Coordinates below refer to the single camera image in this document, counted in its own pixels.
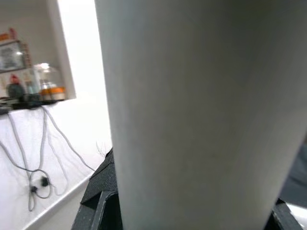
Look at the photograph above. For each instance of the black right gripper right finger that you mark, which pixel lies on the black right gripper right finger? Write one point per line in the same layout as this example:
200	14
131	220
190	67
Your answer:
280	215

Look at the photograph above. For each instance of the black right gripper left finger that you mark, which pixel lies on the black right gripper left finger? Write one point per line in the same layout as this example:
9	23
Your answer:
103	187

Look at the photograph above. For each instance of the white threaded table leg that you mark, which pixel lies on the white threaded table leg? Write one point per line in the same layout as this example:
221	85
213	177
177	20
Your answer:
192	107

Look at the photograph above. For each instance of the orange lid jar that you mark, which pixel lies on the orange lid jar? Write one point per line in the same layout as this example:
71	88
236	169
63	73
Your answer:
54	94

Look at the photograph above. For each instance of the black shelf clutter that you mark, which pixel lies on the black shelf clutter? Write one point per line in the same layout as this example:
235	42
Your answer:
28	103

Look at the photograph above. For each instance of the large glass jar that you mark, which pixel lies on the large glass jar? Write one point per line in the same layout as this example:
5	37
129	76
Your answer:
48	74

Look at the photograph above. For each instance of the red hat figurine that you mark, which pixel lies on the red hat figurine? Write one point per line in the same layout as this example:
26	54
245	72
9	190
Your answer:
15	87

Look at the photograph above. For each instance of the framed picture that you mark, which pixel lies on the framed picture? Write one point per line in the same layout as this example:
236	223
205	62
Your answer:
10	56

